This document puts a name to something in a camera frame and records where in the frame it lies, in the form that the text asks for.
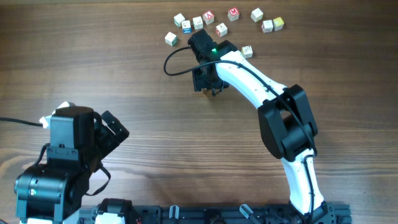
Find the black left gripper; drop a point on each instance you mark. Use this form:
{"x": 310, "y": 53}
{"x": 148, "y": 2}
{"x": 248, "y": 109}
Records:
{"x": 110, "y": 142}

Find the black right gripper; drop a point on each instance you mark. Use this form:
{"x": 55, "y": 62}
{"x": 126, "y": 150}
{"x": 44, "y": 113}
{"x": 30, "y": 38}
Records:
{"x": 198, "y": 83}

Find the white block teal side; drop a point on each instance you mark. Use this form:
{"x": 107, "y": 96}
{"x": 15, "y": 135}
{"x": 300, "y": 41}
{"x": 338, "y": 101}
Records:
{"x": 207, "y": 92}

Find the red letter M block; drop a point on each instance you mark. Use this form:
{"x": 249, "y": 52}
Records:
{"x": 233, "y": 14}

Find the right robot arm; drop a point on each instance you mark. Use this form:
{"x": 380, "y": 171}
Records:
{"x": 286, "y": 121}

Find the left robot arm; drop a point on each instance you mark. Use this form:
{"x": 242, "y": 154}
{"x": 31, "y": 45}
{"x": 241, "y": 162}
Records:
{"x": 80, "y": 139}

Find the white block yellow side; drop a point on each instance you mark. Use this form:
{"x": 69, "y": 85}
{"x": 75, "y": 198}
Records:
{"x": 247, "y": 51}

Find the white block red side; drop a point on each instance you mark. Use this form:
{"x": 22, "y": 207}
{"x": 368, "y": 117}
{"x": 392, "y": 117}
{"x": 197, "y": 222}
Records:
{"x": 221, "y": 30}

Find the white block green side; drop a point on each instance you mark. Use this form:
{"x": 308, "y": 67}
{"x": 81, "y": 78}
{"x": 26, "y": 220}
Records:
{"x": 171, "y": 39}

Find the plain white block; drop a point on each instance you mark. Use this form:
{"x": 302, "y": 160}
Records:
{"x": 197, "y": 23}

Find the white block blue side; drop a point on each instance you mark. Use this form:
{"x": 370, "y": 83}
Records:
{"x": 186, "y": 27}

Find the red letter A block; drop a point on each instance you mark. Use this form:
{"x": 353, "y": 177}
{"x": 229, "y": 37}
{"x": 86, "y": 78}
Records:
{"x": 208, "y": 17}

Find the white block green edge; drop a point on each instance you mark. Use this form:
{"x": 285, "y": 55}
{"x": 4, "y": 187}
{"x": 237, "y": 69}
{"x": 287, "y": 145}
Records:
{"x": 178, "y": 19}

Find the white block red edge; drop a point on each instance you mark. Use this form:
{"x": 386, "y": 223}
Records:
{"x": 267, "y": 26}

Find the white cube block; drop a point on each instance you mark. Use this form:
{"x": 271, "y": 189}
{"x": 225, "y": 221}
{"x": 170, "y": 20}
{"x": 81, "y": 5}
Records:
{"x": 257, "y": 15}

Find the yellow top block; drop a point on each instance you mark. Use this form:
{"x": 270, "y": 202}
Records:
{"x": 278, "y": 23}

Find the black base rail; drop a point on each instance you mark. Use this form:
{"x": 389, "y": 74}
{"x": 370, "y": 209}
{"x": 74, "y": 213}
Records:
{"x": 270, "y": 214}

